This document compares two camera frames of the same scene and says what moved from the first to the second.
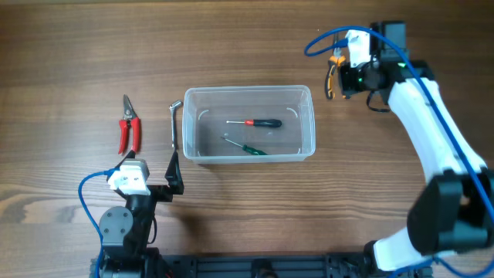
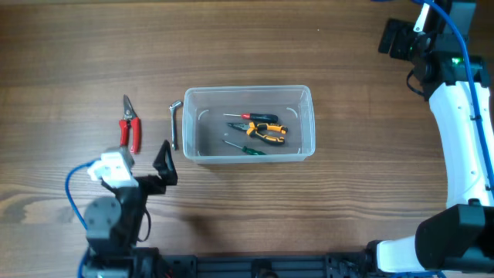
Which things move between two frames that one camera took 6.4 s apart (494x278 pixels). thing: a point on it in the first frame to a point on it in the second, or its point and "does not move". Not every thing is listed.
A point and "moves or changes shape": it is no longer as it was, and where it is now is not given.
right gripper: (348, 86) to (404, 30)
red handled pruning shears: (130, 117) does not move
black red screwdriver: (260, 123) moves or changes shape
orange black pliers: (333, 63) to (252, 128)
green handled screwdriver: (245, 147) does not move
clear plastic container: (248, 123) does not move
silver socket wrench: (173, 106) does not move
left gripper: (165, 194) to (163, 164)
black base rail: (334, 265) does not move
